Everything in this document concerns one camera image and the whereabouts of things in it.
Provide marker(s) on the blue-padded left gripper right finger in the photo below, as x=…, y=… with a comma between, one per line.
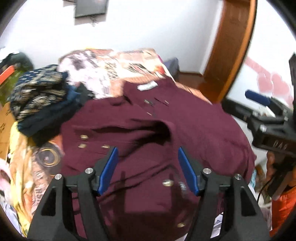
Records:
x=242, y=217

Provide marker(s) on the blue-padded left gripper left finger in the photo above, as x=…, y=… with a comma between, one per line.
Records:
x=54, y=216

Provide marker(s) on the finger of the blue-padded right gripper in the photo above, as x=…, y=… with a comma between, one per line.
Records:
x=258, y=98

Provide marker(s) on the maroon button-up shirt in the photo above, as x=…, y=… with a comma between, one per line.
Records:
x=147, y=198

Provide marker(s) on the person's right hand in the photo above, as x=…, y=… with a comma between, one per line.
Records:
x=270, y=169

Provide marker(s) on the orange sleeve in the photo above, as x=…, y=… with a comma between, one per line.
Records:
x=281, y=209

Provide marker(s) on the pink plush toy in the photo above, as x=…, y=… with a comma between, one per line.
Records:
x=5, y=179

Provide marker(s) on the brown wooden door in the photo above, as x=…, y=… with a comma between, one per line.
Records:
x=229, y=48

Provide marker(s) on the yellow orange fleece blanket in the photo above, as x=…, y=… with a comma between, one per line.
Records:
x=21, y=177

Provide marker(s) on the dark navy folded garment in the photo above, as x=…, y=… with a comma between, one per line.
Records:
x=30, y=125

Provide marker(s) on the purple grey backpack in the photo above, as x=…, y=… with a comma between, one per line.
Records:
x=173, y=67

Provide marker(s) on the cardboard box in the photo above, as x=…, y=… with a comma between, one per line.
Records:
x=6, y=121

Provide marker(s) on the black folded garment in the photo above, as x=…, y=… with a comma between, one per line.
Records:
x=86, y=92

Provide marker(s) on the navy patterned folded garment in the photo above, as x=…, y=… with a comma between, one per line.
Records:
x=37, y=89

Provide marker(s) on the green storage box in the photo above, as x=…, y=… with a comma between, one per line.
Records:
x=8, y=85

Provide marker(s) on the orange flat box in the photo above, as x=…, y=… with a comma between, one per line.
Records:
x=7, y=73

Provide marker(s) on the newspaper print bed blanket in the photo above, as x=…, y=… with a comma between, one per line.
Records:
x=103, y=72

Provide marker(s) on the dark grey cloth bundle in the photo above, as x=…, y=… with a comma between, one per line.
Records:
x=20, y=59

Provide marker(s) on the pink heart wall sticker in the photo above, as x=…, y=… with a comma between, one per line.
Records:
x=271, y=83

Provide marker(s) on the wall-mounted black television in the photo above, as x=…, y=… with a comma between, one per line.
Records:
x=90, y=8

